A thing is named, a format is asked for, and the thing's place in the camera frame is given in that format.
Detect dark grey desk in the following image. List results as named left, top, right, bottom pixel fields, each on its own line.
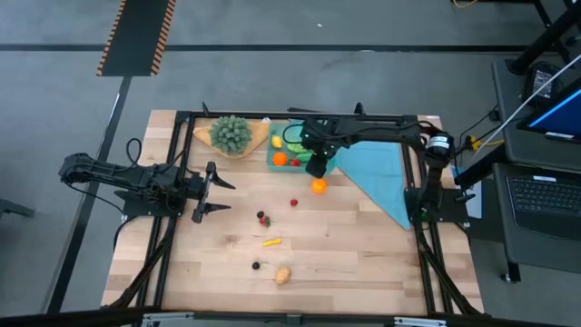
left=492, top=58, right=581, bottom=273

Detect black aluminium table frame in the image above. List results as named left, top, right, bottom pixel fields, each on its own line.
left=102, top=102, right=485, bottom=319

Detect black desk caster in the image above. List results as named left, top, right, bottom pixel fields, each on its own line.
left=501, top=262, right=523, bottom=285

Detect white cable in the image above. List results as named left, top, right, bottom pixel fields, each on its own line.
left=474, top=53, right=581, bottom=158

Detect black stand leg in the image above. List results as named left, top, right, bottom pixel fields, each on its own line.
left=506, top=0, right=581, bottom=76

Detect silver frame bracket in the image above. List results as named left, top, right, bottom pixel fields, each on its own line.
left=392, top=316, right=448, bottom=327
left=142, top=311, right=196, bottom=327

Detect green potted plant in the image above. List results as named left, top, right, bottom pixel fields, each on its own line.
left=209, top=114, right=252, bottom=154

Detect black orange-striped floor ramp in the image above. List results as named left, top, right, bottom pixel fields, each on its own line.
left=95, top=0, right=177, bottom=77

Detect black laptop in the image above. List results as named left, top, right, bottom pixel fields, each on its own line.
left=493, top=162, right=581, bottom=242

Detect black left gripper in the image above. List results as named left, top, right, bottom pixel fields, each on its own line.
left=190, top=161, right=237, bottom=224

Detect light blue cloth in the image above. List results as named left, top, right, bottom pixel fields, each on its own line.
left=334, top=140, right=412, bottom=232

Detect black chair leg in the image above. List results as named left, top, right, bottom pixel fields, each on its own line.
left=0, top=197, right=35, bottom=219

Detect tan cloth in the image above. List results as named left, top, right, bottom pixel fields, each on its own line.
left=192, top=121, right=271, bottom=160

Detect black labelled power brick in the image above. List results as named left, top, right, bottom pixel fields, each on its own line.
left=521, top=61, right=564, bottom=106

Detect monitor with blue screen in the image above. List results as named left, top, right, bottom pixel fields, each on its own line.
left=517, top=88, right=581, bottom=144

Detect teal translucent tupperware container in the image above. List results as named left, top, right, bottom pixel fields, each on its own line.
left=265, top=120, right=338, bottom=174

